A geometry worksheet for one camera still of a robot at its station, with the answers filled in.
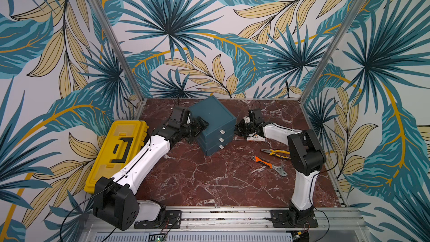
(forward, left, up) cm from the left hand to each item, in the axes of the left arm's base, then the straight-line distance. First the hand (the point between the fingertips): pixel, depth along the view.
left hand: (205, 129), depth 79 cm
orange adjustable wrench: (-10, -38, -20) cm, 44 cm away
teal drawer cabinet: (+2, -8, +2) cm, 8 cm away
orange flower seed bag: (+3, -25, -11) cm, 28 cm away
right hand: (+11, -13, -14) cm, 22 cm away
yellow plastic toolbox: (-4, +38, -5) cm, 39 cm away
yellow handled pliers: (-1, -36, -19) cm, 41 cm away
